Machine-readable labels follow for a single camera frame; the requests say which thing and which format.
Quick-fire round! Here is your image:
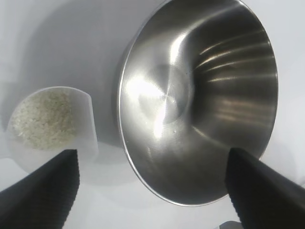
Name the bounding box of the clear plastic measuring cup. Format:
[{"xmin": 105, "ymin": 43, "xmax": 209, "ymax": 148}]
[{"xmin": 6, "ymin": 85, "xmax": 100, "ymax": 173}]

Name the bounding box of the stainless steel mixing bowl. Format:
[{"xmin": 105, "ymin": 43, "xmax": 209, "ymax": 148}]
[{"xmin": 112, "ymin": 0, "xmax": 279, "ymax": 207}]

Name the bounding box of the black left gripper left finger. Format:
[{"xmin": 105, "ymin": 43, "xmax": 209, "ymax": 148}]
[{"xmin": 0, "ymin": 149, "xmax": 81, "ymax": 229}]

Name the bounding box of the white uncooked rice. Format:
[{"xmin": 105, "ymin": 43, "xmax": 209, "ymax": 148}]
[{"xmin": 8, "ymin": 87, "xmax": 78, "ymax": 151}]

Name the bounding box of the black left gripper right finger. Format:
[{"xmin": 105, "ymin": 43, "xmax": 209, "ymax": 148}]
[{"xmin": 224, "ymin": 147, "xmax": 305, "ymax": 229}]

